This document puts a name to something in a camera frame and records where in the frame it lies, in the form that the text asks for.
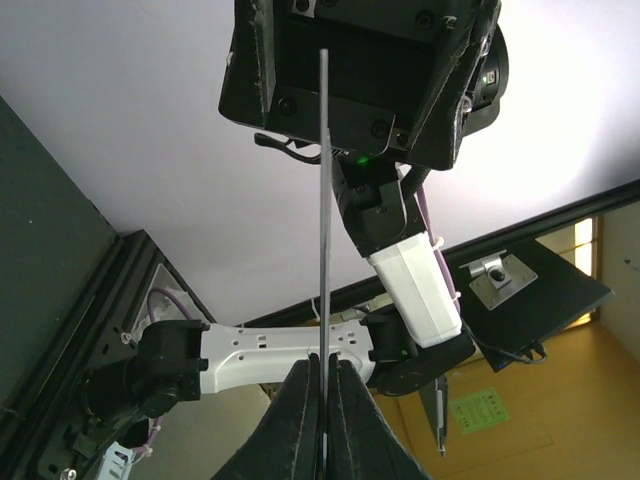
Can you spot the black aluminium frame rail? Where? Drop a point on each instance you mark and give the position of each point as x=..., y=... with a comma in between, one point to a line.
x=129, y=352

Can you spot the red white april card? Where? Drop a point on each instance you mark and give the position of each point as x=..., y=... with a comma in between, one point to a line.
x=325, y=238

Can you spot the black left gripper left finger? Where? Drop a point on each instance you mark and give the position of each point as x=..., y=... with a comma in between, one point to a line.
x=285, y=444

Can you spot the green paper label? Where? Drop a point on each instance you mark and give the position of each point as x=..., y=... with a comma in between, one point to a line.
x=478, y=411

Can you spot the black monitor with mount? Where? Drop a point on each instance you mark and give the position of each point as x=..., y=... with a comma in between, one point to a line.
x=515, y=299

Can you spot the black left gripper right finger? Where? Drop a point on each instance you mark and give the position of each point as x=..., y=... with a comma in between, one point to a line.
x=361, y=444

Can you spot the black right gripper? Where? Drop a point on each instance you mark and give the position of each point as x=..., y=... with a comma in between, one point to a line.
x=398, y=72

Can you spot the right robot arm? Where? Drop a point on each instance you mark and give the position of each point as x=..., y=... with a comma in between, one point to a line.
x=382, y=204

